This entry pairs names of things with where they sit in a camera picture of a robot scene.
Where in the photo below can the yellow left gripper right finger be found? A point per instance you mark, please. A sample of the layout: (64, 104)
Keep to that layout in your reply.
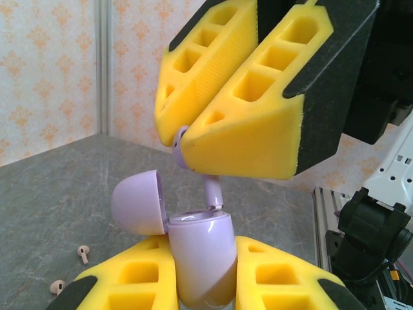
(245, 284)

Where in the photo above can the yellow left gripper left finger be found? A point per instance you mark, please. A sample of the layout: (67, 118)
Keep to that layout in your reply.
(166, 274)

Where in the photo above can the aluminium frame post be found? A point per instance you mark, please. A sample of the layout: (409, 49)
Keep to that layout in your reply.
(104, 64)

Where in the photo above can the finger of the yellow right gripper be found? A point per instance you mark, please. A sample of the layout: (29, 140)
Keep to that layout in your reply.
(213, 74)
(251, 145)

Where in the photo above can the wide aluminium base rail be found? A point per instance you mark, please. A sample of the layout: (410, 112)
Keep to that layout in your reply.
(322, 219)

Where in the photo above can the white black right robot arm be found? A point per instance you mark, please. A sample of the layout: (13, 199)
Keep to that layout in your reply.
(371, 232)

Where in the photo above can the purple earbud charging case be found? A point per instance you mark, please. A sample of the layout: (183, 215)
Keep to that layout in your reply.
(200, 252)

